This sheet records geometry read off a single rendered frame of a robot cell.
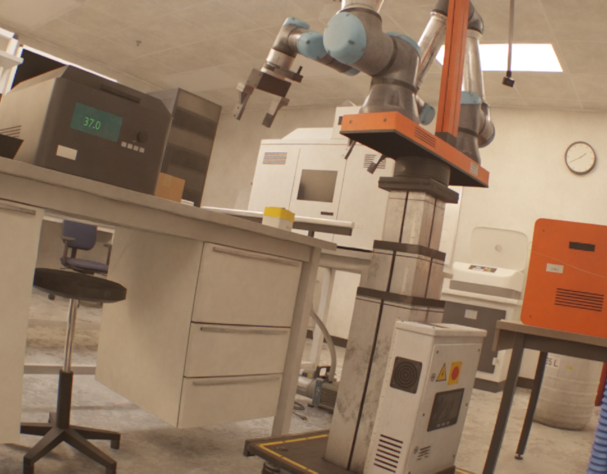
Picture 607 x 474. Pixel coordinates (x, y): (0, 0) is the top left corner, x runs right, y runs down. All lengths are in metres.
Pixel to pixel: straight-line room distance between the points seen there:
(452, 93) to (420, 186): 0.28
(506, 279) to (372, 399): 3.45
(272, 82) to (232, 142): 6.14
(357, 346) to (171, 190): 1.20
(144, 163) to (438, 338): 0.92
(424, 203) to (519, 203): 4.11
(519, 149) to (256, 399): 4.20
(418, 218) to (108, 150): 0.84
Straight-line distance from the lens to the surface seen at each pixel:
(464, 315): 4.77
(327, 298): 3.61
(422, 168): 1.39
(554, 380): 3.72
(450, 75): 1.49
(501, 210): 5.49
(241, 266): 1.82
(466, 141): 1.59
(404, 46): 1.36
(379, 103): 1.28
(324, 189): 2.71
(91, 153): 1.47
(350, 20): 1.25
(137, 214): 1.52
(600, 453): 0.76
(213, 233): 1.71
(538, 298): 2.15
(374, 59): 1.28
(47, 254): 6.57
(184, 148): 4.21
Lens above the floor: 0.78
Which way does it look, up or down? 3 degrees up
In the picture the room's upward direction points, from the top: 10 degrees clockwise
